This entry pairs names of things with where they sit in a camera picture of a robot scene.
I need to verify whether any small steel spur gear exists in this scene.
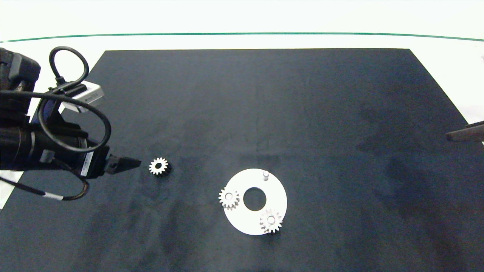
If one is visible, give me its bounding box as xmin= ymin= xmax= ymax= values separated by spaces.
xmin=218 ymin=187 xmax=240 ymax=210
xmin=259 ymin=209 xmax=283 ymax=234
xmin=149 ymin=157 xmax=169 ymax=176

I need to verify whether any round white plate with pins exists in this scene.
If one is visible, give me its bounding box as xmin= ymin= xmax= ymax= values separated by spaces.
xmin=223 ymin=168 xmax=288 ymax=236

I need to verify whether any dark mat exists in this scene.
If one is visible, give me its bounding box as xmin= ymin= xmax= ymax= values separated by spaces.
xmin=0 ymin=48 xmax=484 ymax=272

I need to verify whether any thin green tape line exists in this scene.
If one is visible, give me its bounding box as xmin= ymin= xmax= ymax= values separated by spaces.
xmin=0 ymin=32 xmax=484 ymax=43

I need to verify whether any silver boxy wrist camera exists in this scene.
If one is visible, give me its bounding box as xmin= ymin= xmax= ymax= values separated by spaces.
xmin=58 ymin=80 xmax=104 ymax=114

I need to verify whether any thick black cable loop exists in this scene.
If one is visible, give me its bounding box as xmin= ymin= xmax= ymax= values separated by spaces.
xmin=0 ymin=90 xmax=112 ymax=153

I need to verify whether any thin black camera cable loop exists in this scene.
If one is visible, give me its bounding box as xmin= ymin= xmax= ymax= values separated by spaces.
xmin=49 ymin=46 xmax=90 ymax=89

